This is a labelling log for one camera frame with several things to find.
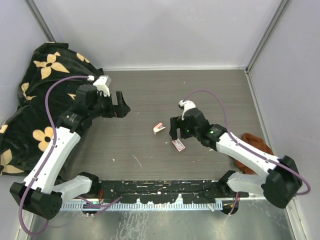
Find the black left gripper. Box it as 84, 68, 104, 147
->
89, 91, 130, 120

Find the red white staple box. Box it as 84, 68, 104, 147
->
172, 138, 186, 152

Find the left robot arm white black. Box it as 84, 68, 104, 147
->
9, 84, 131, 220

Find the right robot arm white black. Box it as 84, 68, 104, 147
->
169, 107, 302, 209

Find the black floral blanket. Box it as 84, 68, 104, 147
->
0, 41, 104, 176

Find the brown cloth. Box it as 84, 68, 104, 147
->
234, 132, 275, 176

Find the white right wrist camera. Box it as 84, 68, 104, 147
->
178, 99, 196, 121

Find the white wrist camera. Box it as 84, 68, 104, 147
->
178, 99, 196, 121
93, 75, 112, 97

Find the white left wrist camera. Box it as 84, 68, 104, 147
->
93, 75, 112, 97

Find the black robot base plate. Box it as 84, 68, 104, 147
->
72, 179, 250, 204

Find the white slotted cable duct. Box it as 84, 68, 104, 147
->
61, 200, 223, 212

